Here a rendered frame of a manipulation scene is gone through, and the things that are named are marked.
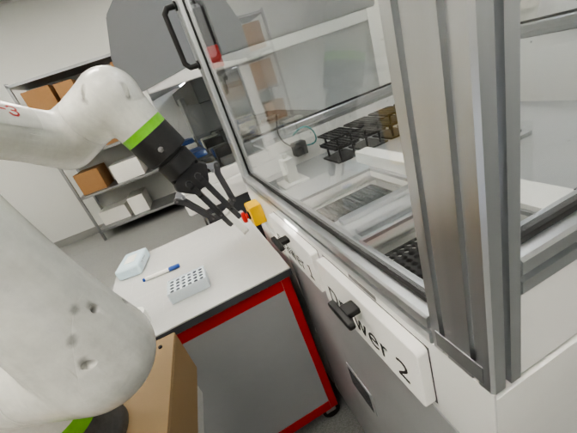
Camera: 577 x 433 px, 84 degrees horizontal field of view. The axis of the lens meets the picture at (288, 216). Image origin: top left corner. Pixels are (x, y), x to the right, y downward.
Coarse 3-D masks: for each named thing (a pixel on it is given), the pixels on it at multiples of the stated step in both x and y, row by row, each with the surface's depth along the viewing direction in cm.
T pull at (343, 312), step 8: (328, 304) 55; (336, 304) 54; (344, 304) 54; (352, 304) 53; (336, 312) 53; (344, 312) 52; (352, 312) 52; (360, 312) 52; (344, 320) 51; (352, 320) 50; (352, 328) 50
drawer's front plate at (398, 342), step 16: (320, 272) 66; (336, 272) 59; (336, 288) 60; (352, 288) 54; (368, 304) 50; (368, 320) 51; (384, 320) 46; (368, 336) 55; (384, 336) 47; (400, 336) 43; (384, 352) 51; (400, 352) 44; (416, 352) 40; (400, 368) 47; (416, 368) 41; (416, 384) 44; (432, 384) 43; (432, 400) 44
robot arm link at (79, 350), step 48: (0, 240) 27; (48, 240) 32; (0, 288) 27; (48, 288) 30; (96, 288) 35; (0, 336) 28; (48, 336) 30; (96, 336) 33; (144, 336) 38; (0, 384) 33; (48, 384) 31; (96, 384) 33
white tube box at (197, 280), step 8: (192, 272) 105; (200, 272) 104; (176, 280) 104; (184, 280) 103; (192, 280) 100; (200, 280) 98; (208, 280) 101; (168, 288) 100; (176, 288) 99; (184, 288) 97; (192, 288) 98; (200, 288) 99; (168, 296) 97; (176, 296) 97; (184, 296) 98
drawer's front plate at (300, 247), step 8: (272, 216) 90; (272, 224) 93; (280, 224) 84; (280, 232) 88; (288, 232) 79; (296, 240) 75; (304, 240) 73; (296, 248) 77; (304, 248) 70; (312, 248) 69; (304, 256) 73; (312, 256) 68; (304, 264) 77; (312, 264) 70; (312, 272) 73; (312, 280) 77; (320, 280) 71; (320, 288) 72
